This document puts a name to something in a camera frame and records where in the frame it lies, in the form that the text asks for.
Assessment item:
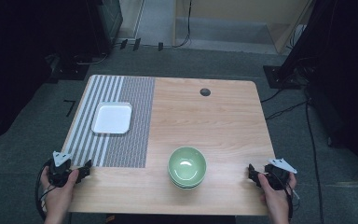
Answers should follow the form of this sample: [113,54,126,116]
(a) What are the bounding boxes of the white square plate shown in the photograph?
[90,101,133,135]

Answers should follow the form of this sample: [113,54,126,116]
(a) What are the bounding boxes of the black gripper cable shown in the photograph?
[285,181,301,222]
[34,159,54,221]

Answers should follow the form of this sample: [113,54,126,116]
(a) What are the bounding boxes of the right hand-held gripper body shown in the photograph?
[264,158,298,191]

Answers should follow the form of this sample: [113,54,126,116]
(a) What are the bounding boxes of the black floor base plate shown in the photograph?
[263,64,307,91]

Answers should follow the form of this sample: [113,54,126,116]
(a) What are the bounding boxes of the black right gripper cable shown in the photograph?
[285,181,301,222]

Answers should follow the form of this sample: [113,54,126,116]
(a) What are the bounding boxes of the long black floor cable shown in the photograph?
[304,90,324,224]

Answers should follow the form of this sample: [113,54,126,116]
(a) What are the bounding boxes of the grey striped woven placemat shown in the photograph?
[62,74,156,169]

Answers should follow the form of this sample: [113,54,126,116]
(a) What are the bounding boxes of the person's left hand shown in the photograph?
[40,166,80,217]

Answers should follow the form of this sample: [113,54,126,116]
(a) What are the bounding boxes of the dark cabinet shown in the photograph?
[85,0,124,56]

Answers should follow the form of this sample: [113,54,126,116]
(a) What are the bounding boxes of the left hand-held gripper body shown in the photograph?
[48,151,82,189]

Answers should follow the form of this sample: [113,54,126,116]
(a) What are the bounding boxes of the black hanging cable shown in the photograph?
[172,0,194,49]

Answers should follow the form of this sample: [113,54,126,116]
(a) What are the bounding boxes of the black stand base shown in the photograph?
[45,53,90,84]

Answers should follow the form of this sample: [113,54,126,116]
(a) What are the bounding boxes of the black curtain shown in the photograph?
[279,0,358,181]
[0,0,90,149]

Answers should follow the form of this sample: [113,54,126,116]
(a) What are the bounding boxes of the light wooden partition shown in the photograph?
[172,0,313,56]

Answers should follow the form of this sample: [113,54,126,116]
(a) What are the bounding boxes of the person's right hand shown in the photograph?
[257,172,297,217]

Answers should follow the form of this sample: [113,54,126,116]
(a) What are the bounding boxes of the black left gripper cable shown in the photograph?
[34,159,54,221]

